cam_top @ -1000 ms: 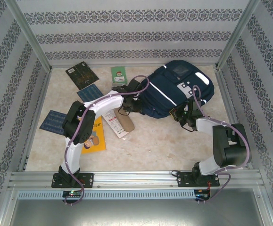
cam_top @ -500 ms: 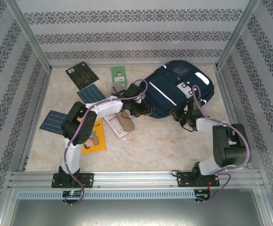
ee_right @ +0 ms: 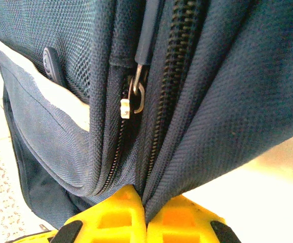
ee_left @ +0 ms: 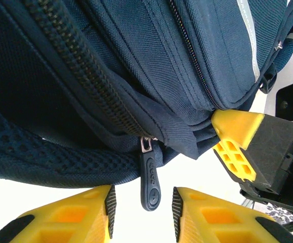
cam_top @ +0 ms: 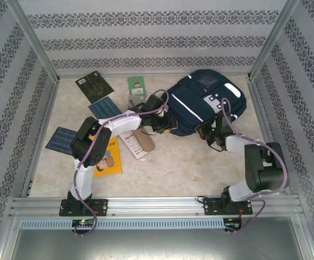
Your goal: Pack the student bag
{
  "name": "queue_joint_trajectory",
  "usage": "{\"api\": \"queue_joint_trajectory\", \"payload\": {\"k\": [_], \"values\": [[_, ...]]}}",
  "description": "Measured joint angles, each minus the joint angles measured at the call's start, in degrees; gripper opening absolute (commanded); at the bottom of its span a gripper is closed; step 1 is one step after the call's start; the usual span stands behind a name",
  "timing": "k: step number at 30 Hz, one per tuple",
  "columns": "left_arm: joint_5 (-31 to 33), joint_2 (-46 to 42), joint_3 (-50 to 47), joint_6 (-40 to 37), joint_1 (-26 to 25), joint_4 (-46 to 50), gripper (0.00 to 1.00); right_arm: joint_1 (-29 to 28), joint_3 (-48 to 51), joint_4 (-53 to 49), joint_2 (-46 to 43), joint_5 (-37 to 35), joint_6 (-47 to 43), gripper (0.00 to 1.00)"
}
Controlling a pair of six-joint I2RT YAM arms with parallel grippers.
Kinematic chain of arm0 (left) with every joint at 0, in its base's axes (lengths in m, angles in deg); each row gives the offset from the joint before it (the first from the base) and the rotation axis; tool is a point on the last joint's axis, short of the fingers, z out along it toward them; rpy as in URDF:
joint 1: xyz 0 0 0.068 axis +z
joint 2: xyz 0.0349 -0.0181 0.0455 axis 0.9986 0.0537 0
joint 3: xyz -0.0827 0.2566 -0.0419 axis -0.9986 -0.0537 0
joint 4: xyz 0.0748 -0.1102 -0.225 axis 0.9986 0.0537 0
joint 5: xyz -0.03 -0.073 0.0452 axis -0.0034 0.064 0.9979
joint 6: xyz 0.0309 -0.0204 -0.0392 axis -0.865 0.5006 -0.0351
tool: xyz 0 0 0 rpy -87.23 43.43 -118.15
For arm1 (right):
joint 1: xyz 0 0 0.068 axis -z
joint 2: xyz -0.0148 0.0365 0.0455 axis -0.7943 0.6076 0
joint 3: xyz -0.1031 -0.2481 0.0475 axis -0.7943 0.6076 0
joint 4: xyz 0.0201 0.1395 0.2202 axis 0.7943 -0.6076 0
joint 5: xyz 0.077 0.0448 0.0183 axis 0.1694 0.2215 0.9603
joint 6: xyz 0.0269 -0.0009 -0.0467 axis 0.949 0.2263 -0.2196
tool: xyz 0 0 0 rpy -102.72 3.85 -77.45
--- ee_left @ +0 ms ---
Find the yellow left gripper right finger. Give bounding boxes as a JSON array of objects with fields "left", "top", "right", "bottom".
[{"left": 172, "top": 186, "right": 293, "bottom": 243}]

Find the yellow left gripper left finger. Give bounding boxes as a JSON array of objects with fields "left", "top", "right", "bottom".
[{"left": 0, "top": 184, "right": 117, "bottom": 243}]

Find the dark rubber zipper pull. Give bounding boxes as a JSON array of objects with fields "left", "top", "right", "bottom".
[{"left": 139, "top": 136, "right": 162, "bottom": 211}]

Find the navy blue backpack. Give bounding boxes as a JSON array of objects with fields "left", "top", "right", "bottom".
[{"left": 0, "top": 0, "right": 293, "bottom": 189}]

